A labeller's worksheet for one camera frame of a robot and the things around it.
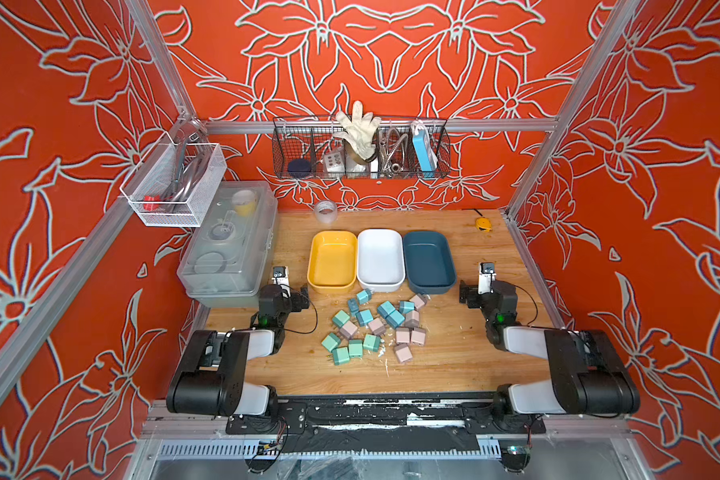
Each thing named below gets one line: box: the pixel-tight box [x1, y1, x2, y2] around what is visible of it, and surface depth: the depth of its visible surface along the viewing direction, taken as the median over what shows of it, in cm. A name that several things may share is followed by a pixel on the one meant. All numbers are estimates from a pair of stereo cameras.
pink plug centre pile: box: [368, 318, 386, 336], surface depth 89 cm
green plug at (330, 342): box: [321, 333, 341, 352], surface depth 86 cm
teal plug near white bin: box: [356, 289, 373, 305], surface depth 94 cm
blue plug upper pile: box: [377, 301, 396, 319], surface depth 92 cm
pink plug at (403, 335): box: [395, 327, 410, 344], surface depth 87 cm
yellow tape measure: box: [475, 217, 493, 232], surface depth 116 cm
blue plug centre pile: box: [385, 309, 405, 329], surface depth 90 cm
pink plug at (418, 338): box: [411, 330, 426, 346], surface depth 87 cm
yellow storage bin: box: [306, 230, 357, 295], surface depth 106 cm
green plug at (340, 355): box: [332, 347, 350, 366], surface depth 83 cm
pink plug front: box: [394, 343, 413, 363], surface depth 85 cm
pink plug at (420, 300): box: [409, 293, 431, 311], surface depth 94 cm
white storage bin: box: [357, 228, 406, 293], surface depth 106 cm
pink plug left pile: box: [340, 320, 358, 339], surface depth 88 cm
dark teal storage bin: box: [403, 231, 457, 295], surface depth 102 cm
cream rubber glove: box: [334, 100, 382, 161], surface depth 92 cm
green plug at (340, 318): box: [332, 310, 350, 327], surface depth 91 cm
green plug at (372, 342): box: [363, 334, 381, 352], surface depth 85 cm
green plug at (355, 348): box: [348, 339, 363, 358], surface depth 85 cm
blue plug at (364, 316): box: [355, 309, 373, 327], surface depth 91 cm
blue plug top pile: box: [399, 301, 415, 314], surface depth 92 cm
